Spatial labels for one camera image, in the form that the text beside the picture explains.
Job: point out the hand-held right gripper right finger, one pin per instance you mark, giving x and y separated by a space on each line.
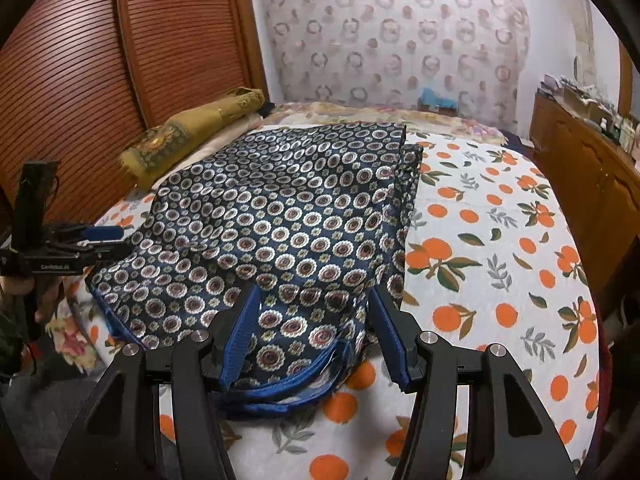
395 350

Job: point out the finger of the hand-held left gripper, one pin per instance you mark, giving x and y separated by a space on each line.
107 251
102 233

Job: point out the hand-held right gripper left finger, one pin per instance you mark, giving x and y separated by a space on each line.
240 345

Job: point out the navy medallion print garment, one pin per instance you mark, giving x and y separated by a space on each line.
280 220

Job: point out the person's left hand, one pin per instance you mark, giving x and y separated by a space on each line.
50 300

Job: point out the yellow embroidered pillow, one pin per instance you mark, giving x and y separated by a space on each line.
185 130

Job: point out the orange fruit print bed sheet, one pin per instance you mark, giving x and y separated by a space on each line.
500 270

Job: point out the floral bed cover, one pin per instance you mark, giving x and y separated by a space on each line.
370 112

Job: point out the navy blanket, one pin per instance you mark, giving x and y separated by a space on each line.
517 141

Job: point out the small blue box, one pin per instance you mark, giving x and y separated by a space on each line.
437 100

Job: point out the wooden cabinet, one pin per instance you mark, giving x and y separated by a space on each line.
590 175

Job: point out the clutter of bottles and boxes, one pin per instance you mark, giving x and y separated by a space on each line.
585 105

